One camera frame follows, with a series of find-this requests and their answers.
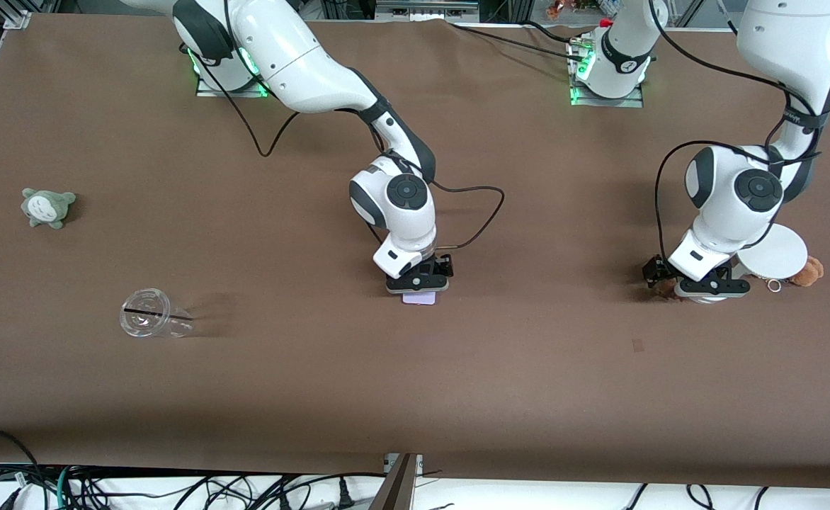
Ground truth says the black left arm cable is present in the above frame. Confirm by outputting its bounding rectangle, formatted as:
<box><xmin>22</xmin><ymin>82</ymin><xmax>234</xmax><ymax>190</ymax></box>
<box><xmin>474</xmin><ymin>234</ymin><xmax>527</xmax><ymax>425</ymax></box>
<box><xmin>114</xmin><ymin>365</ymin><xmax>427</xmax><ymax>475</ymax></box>
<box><xmin>652</xmin><ymin>0</ymin><xmax>830</xmax><ymax>264</ymax></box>

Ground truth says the black table cable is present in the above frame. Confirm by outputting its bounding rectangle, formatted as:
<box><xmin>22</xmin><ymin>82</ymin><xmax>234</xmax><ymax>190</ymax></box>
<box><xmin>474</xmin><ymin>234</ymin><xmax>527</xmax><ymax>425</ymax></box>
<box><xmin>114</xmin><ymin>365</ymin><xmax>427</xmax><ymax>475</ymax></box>
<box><xmin>525</xmin><ymin>20</ymin><xmax>587</xmax><ymax>46</ymax></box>
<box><xmin>445</xmin><ymin>20</ymin><xmax>577</xmax><ymax>59</ymax></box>

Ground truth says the black drinking straw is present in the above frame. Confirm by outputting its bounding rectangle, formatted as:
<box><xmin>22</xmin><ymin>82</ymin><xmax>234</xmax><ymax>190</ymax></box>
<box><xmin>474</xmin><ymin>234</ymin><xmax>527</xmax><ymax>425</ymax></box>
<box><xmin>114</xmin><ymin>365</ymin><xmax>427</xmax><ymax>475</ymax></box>
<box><xmin>123</xmin><ymin>306</ymin><xmax>193</xmax><ymax>323</ymax></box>

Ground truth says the grey totoro plush toy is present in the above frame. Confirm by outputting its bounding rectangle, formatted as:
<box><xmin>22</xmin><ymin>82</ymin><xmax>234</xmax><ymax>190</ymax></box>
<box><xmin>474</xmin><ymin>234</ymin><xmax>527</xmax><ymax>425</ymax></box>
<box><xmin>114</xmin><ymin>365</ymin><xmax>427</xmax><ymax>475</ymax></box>
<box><xmin>21</xmin><ymin>188</ymin><xmax>77</xmax><ymax>230</ymax></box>

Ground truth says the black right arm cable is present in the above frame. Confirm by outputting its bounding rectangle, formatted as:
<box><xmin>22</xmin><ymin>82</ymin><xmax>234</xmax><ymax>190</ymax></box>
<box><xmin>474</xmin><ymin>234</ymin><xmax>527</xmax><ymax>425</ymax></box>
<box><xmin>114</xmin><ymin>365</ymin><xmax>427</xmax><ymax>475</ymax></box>
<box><xmin>203</xmin><ymin>0</ymin><xmax>506</xmax><ymax>250</ymax></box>

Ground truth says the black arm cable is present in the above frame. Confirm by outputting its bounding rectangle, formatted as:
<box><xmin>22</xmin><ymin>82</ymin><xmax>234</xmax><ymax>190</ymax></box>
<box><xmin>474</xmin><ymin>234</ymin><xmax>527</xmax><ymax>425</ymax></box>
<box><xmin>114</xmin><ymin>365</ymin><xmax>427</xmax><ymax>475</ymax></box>
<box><xmin>203</xmin><ymin>0</ymin><xmax>506</xmax><ymax>250</ymax></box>
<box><xmin>652</xmin><ymin>0</ymin><xmax>830</xmax><ymax>264</ymax></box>

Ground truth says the aluminium profile post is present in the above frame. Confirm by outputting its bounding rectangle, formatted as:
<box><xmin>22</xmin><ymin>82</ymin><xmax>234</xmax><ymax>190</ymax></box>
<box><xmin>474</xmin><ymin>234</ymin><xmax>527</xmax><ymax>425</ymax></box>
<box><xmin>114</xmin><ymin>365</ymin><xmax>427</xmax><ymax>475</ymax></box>
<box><xmin>369</xmin><ymin>453</ymin><xmax>423</xmax><ymax>510</ymax></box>

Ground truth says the brown bear plush keychain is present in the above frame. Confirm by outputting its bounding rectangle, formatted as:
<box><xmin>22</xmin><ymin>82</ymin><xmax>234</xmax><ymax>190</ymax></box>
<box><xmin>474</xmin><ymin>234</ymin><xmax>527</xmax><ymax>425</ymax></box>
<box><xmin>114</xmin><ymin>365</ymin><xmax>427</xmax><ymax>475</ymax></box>
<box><xmin>790</xmin><ymin>256</ymin><xmax>824</xmax><ymax>287</ymax></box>

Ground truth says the clear plastic cup with lid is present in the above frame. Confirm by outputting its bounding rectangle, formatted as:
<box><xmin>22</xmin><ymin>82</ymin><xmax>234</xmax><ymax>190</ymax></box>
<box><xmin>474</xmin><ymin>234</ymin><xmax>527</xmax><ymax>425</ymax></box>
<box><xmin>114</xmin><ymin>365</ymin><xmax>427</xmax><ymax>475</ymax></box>
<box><xmin>119</xmin><ymin>288</ymin><xmax>195</xmax><ymax>339</ymax></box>

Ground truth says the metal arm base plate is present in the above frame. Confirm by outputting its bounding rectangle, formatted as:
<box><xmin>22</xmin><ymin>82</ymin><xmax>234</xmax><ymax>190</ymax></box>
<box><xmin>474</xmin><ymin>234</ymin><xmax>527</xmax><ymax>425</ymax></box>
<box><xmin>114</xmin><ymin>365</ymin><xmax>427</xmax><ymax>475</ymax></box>
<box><xmin>569</xmin><ymin>81</ymin><xmax>646</xmax><ymax>108</ymax></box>
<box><xmin>195</xmin><ymin>74</ymin><xmax>272</xmax><ymax>98</ymax></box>

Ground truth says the thick black floor cable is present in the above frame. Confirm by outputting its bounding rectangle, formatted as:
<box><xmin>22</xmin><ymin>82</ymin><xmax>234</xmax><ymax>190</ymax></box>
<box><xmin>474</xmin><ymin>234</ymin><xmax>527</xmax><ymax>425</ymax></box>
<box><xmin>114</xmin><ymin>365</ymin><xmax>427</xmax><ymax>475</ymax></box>
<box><xmin>0</xmin><ymin>427</ymin><xmax>42</xmax><ymax>510</ymax></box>

